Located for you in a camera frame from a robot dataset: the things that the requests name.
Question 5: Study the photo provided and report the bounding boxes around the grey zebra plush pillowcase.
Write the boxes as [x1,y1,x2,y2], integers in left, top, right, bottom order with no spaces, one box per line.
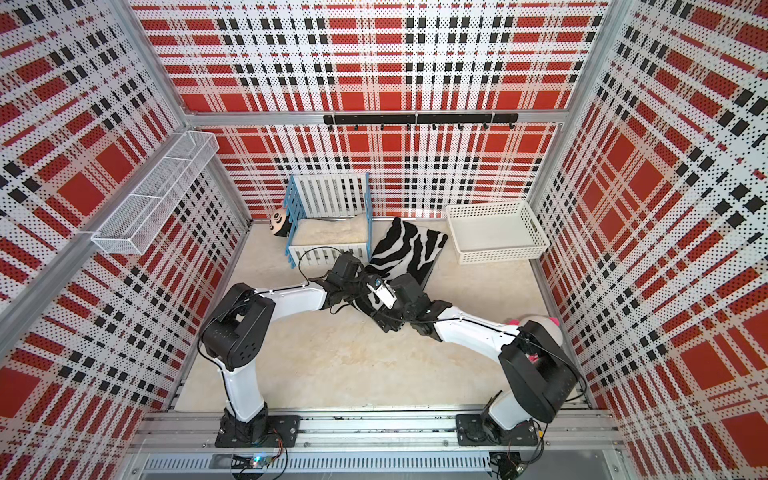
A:
[365,217,449,288]

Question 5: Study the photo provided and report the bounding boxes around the white plastic basket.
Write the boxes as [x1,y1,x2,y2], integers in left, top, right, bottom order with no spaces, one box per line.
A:
[444,200,551,265]

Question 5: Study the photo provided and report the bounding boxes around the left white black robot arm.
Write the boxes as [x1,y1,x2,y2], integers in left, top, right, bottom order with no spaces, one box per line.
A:
[198,252,364,447]

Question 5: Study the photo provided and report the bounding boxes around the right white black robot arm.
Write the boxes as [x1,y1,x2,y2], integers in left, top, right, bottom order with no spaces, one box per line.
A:
[368,274,581,442]

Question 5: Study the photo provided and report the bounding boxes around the blue white toy crib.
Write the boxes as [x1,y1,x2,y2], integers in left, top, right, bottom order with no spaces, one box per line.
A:
[283,173,373,268]

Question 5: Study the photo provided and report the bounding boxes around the panda plush toy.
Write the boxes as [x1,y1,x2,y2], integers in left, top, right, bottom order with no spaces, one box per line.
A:
[269,208,292,238]

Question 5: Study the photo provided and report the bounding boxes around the white pink plush doll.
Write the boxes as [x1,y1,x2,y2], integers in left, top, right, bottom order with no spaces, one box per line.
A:
[508,315,564,363]

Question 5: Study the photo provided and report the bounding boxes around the green circuit board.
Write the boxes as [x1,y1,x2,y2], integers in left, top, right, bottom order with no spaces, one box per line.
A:
[230,455,275,471]

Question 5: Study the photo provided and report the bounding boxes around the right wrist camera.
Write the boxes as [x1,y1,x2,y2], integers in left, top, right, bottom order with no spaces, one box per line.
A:
[366,275,397,309]

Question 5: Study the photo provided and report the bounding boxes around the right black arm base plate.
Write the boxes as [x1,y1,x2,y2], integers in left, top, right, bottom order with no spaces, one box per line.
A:
[455,414,538,447]

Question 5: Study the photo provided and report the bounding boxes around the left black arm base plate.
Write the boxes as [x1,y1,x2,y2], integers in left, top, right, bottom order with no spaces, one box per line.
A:
[215,412,301,448]

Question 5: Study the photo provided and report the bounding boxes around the black hook rail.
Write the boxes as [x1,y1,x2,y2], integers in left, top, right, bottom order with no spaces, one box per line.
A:
[323,112,520,127]

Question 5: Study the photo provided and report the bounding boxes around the white wire mesh shelf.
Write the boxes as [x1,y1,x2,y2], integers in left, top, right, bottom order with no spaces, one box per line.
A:
[91,130,218,255]

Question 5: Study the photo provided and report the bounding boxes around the aluminium mounting rail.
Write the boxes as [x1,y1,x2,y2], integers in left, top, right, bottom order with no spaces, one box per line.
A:
[119,406,632,479]

